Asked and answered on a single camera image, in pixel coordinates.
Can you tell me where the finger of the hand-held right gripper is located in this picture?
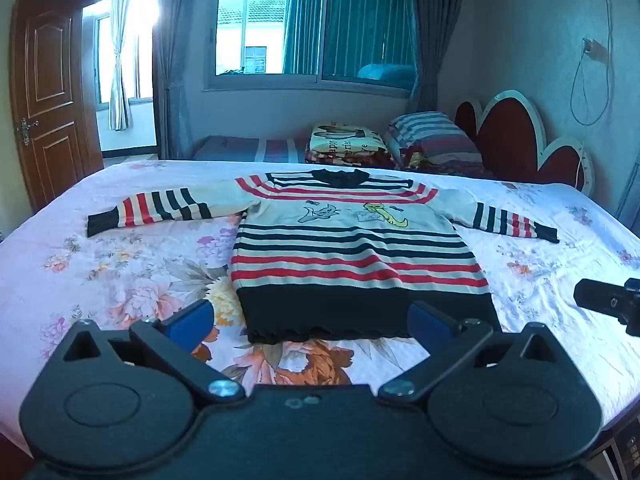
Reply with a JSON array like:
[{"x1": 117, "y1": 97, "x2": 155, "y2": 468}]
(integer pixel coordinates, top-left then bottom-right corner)
[{"x1": 573, "y1": 277, "x2": 640, "y2": 338}]

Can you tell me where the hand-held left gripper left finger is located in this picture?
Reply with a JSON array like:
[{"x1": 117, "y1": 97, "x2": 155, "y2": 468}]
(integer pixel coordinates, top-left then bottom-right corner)
[{"x1": 62, "y1": 299, "x2": 246, "y2": 408}]

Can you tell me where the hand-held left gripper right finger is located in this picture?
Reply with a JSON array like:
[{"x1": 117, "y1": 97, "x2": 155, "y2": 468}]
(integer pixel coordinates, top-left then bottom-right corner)
[{"x1": 377, "y1": 301, "x2": 576, "y2": 403}]

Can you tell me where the striped knit sweater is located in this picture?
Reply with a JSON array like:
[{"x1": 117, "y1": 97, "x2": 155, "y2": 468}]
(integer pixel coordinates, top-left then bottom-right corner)
[{"x1": 86, "y1": 169, "x2": 561, "y2": 346}]

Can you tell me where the bed with floral sheet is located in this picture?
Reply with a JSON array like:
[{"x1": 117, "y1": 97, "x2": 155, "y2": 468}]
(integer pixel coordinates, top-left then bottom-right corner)
[{"x1": 0, "y1": 159, "x2": 640, "y2": 453}]

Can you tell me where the dark bedside cabinet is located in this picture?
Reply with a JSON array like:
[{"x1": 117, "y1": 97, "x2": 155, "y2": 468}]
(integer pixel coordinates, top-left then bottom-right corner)
[{"x1": 597, "y1": 407, "x2": 640, "y2": 480}]

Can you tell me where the striped mattress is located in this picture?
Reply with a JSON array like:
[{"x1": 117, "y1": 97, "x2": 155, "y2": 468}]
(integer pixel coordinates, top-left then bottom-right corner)
[{"x1": 191, "y1": 135, "x2": 310, "y2": 163}]

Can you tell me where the red and white headboard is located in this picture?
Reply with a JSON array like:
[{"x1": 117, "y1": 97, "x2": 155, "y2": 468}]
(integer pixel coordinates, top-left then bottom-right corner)
[{"x1": 454, "y1": 90, "x2": 596, "y2": 197}]

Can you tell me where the striped pillow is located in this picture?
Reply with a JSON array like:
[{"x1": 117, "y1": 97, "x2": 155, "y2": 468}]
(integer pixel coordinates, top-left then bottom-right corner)
[{"x1": 389, "y1": 111, "x2": 485, "y2": 167}]

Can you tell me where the folded printed blanket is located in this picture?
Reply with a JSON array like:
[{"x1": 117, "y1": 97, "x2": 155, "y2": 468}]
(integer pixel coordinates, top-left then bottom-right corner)
[{"x1": 306, "y1": 122, "x2": 397, "y2": 167}]

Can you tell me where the grey curtain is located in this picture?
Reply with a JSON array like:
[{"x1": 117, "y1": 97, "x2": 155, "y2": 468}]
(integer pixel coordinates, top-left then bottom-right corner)
[
  {"x1": 407, "y1": 0, "x2": 471, "y2": 113},
  {"x1": 152, "y1": 0, "x2": 213, "y2": 160}
]

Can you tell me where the brown wooden door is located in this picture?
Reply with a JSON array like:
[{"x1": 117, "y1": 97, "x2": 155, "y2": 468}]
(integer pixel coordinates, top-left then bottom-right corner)
[{"x1": 9, "y1": 0, "x2": 105, "y2": 213}]

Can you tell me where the white sheer curtain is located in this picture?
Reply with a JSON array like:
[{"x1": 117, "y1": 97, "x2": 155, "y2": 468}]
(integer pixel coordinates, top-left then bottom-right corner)
[{"x1": 109, "y1": 0, "x2": 132, "y2": 131}]

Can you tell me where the small side room window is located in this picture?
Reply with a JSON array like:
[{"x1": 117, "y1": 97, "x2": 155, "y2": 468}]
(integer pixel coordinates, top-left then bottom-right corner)
[{"x1": 95, "y1": 0, "x2": 160, "y2": 107}]

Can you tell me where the teal curtain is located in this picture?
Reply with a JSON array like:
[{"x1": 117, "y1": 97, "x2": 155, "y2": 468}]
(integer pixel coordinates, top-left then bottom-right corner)
[{"x1": 282, "y1": 0, "x2": 418, "y2": 77}]

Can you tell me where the large sliding window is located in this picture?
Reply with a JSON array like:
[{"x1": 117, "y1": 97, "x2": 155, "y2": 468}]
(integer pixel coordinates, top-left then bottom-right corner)
[{"x1": 202, "y1": 0, "x2": 418, "y2": 103}]

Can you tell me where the white hanging cable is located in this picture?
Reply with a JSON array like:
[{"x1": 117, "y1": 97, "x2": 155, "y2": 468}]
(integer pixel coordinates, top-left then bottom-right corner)
[{"x1": 570, "y1": 0, "x2": 615, "y2": 127}]

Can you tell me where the wall socket with plug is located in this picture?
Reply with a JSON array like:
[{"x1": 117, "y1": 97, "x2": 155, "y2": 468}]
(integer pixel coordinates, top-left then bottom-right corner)
[{"x1": 581, "y1": 36, "x2": 608, "y2": 61}]

